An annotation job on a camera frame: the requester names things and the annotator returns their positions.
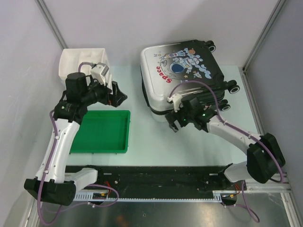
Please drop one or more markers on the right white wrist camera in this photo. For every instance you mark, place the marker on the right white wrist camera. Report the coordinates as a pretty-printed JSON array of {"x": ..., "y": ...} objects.
[{"x": 175, "y": 99}]

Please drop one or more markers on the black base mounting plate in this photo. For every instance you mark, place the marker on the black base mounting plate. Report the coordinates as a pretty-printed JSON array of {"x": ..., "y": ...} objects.
[{"x": 148, "y": 179}]

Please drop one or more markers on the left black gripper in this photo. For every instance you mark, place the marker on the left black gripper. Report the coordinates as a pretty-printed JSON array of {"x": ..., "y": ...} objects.
[{"x": 109, "y": 99}]

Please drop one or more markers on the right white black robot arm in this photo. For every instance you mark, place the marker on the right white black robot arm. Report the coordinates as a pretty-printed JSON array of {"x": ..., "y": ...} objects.
[{"x": 264, "y": 156}]

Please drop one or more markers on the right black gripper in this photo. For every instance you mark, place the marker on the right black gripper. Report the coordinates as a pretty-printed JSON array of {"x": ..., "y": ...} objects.
[{"x": 172, "y": 117}]

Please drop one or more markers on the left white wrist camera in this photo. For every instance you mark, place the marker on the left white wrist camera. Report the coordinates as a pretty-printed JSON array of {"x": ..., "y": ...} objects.
[{"x": 101, "y": 72}]

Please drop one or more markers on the aluminium frame rail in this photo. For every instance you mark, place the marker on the aluminium frame rail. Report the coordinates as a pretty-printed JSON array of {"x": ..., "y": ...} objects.
[{"x": 253, "y": 186}]

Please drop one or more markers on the grey slotted cable duct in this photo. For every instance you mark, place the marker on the grey slotted cable duct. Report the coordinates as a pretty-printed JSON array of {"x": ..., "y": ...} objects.
[{"x": 190, "y": 196}]

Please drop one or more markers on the white stacked drawer organizer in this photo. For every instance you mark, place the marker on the white stacked drawer organizer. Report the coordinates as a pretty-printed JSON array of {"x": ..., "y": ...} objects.
[{"x": 71, "y": 59}]

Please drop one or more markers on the space astronaut hardshell suitcase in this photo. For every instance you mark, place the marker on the space astronaut hardshell suitcase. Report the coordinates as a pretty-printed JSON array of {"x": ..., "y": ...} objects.
[{"x": 179, "y": 68}]

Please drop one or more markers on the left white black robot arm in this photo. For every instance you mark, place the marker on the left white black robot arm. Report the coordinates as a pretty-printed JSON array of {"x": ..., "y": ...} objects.
[{"x": 50, "y": 183}]

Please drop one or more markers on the green plastic tray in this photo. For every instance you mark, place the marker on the green plastic tray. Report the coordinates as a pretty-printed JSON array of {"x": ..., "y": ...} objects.
[{"x": 103, "y": 132}]

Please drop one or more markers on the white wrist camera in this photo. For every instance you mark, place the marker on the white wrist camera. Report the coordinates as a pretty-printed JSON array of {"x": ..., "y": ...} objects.
[
  {"x": 101, "y": 72},
  {"x": 175, "y": 99}
]

